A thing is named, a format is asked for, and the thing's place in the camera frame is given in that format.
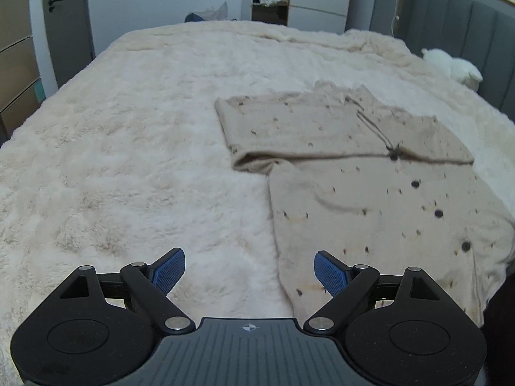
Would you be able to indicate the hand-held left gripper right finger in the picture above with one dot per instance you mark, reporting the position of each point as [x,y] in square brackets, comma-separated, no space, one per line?
[329,270]

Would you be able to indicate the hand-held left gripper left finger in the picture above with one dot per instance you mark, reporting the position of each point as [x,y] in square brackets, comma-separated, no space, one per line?
[169,267]

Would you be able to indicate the beige buttoned knit cardigan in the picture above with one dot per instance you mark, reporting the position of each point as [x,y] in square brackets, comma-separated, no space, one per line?
[362,193]

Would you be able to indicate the cream fluffy blanket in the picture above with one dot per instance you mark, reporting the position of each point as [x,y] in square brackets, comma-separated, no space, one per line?
[153,157]

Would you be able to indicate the white plush toy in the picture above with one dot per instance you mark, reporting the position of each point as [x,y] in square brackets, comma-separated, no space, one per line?
[452,66]

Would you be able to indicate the white bag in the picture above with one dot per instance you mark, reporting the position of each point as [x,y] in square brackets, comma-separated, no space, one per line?
[211,12]

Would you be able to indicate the grey door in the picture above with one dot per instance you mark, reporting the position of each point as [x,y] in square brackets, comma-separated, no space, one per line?
[66,20]

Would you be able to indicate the grey padded headboard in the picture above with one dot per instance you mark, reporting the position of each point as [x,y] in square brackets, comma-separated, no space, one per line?
[458,28]

